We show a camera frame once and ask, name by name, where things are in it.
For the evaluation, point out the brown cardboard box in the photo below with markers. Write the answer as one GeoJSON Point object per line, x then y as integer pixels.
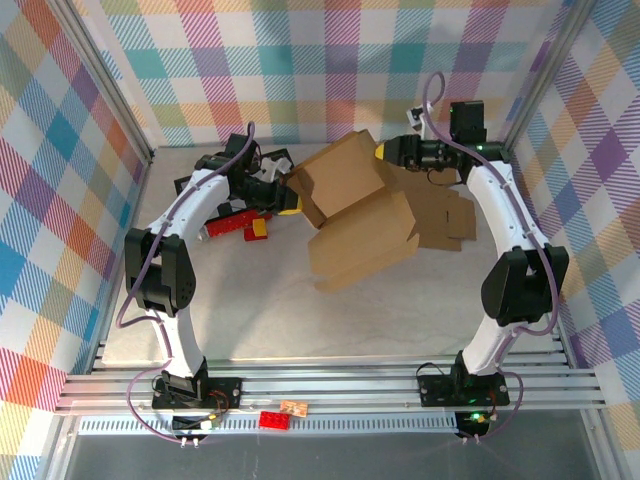
{"type": "Point", "coordinates": [340, 175]}
{"type": "Point", "coordinates": [450, 210]}

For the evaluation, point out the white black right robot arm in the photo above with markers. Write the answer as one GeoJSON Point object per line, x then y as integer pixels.
{"type": "Point", "coordinates": [492, 200]}

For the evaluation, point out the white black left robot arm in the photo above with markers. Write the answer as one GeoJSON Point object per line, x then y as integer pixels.
{"type": "Point", "coordinates": [200, 205]}

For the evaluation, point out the small black controller board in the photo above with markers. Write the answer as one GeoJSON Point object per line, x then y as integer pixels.
{"type": "Point", "coordinates": [190, 424]}
{"type": "Point", "coordinates": [472, 425]}

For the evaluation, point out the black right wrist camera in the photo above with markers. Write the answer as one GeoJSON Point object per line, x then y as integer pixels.
{"type": "Point", "coordinates": [467, 120]}

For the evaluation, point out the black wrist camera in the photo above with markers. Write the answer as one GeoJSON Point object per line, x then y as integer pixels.
{"type": "Point", "coordinates": [467, 120]}
{"type": "Point", "coordinates": [235, 145]}

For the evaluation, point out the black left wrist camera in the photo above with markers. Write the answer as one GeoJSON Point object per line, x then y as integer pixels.
{"type": "Point", "coordinates": [235, 145]}

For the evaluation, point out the aluminium frame post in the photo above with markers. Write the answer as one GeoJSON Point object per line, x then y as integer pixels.
{"type": "Point", "coordinates": [545, 75]}
{"type": "Point", "coordinates": [105, 75]}

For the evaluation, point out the aluminium frame rails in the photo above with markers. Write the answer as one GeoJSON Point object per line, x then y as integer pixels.
{"type": "Point", "coordinates": [325, 387]}

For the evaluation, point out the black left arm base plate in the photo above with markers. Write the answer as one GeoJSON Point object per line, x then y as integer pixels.
{"type": "Point", "coordinates": [225, 395]}

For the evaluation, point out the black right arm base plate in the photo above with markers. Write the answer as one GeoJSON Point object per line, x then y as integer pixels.
{"type": "Point", "coordinates": [435, 392]}

